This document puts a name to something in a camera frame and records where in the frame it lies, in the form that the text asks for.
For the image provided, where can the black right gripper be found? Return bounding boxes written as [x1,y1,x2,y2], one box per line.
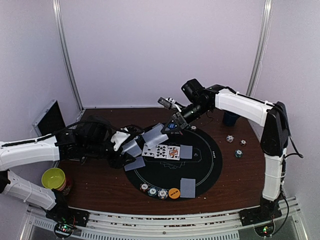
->
[161,100,210,135]

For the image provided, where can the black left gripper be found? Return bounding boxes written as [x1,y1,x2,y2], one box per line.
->
[84,134,136,169]

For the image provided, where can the grey card deck box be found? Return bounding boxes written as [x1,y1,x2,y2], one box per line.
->
[122,139,142,158]

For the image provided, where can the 50 chips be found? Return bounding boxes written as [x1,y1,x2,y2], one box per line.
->
[147,187,158,197]

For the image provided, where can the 10 chips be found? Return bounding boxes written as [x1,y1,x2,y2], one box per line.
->
[157,189,168,200]

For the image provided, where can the blue white 10 chip stack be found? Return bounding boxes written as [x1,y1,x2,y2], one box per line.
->
[226,135,235,143]

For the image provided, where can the orange big blind button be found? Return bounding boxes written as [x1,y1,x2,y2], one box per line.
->
[168,187,181,200]

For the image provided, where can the blue-backed playing cards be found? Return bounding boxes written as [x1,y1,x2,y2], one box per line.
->
[180,178,196,199]

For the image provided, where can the green blue 50 chip stack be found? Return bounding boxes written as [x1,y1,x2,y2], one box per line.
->
[234,149,244,158]

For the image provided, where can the five of clubs card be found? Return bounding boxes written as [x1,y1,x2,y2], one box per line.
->
[141,143,156,158]

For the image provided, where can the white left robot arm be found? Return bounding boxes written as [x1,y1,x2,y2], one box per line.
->
[0,115,188,222]

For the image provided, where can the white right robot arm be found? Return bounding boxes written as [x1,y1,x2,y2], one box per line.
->
[158,79,291,221]

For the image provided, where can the round black poker mat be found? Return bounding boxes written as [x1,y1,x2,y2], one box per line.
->
[125,129,223,197]

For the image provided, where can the dark blue mug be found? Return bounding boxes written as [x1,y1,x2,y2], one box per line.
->
[222,111,240,127]

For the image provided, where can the red black 100 chip stack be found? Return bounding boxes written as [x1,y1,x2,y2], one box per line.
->
[239,139,247,146]

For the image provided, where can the aluminium poker case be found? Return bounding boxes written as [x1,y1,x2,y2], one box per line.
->
[32,99,88,163]

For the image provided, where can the yellow-green bowl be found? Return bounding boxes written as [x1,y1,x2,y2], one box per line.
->
[41,167,67,191]

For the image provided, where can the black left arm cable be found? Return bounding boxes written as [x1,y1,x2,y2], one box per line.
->
[49,118,126,136]

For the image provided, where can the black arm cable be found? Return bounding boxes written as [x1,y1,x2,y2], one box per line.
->
[49,118,126,136]
[224,86,305,236]

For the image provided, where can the aluminium front rail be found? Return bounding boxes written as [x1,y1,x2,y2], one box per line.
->
[24,196,301,240]

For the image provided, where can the left aluminium frame post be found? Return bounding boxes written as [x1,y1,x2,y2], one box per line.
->
[52,0,84,112]

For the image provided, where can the aluminium frame post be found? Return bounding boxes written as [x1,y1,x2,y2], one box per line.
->
[52,0,84,112]
[246,0,273,97]

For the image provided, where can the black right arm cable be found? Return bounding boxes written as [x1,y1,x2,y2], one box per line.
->
[224,86,305,236]

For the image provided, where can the right aluminium frame post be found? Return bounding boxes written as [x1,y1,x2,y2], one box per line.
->
[246,0,273,97]

